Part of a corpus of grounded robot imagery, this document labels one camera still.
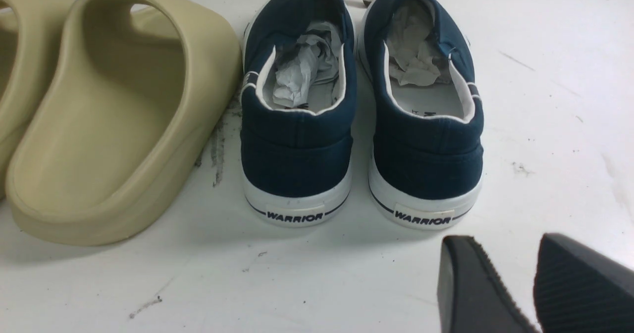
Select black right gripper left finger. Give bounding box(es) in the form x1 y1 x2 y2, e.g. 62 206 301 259
437 235 537 333

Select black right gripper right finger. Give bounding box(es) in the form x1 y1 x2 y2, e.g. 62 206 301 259
533 233 634 333

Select navy canvas shoe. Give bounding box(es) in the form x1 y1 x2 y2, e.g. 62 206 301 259
240 0 357 228
357 0 484 230

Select olive slide sandal right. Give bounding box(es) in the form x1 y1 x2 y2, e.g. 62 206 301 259
6 0 242 246

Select olive slide sandal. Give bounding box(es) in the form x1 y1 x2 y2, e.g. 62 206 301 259
0 0 73 198
6 0 242 246

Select olive slide sandal left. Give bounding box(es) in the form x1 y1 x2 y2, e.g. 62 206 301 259
0 0 73 198

